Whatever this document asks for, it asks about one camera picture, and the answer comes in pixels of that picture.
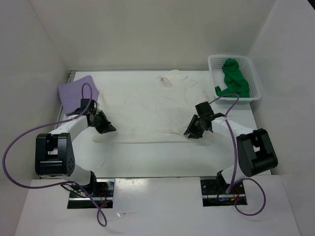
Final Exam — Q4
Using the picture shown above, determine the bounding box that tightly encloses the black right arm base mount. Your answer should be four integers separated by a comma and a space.
200, 177, 248, 207

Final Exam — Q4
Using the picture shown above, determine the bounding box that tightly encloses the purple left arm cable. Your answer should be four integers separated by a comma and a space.
1, 83, 108, 227

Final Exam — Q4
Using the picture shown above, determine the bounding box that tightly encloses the white t shirt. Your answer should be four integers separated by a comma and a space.
93, 70, 209, 144

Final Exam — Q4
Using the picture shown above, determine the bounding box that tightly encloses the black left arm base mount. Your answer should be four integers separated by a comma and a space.
61, 178, 115, 209

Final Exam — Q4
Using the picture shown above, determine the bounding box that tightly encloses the white plastic laundry basket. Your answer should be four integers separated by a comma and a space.
208, 55, 261, 103

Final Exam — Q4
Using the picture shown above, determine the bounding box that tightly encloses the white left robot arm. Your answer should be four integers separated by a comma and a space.
35, 98, 116, 197

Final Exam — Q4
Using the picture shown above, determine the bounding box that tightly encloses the purple t shirt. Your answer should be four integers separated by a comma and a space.
58, 75, 99, 115

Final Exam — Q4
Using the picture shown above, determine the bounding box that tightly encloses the green t shirt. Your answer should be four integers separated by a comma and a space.
215, 59, 250, 98

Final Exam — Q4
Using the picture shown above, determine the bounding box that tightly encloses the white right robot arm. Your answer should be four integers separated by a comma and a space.
184, 102, 278, 193

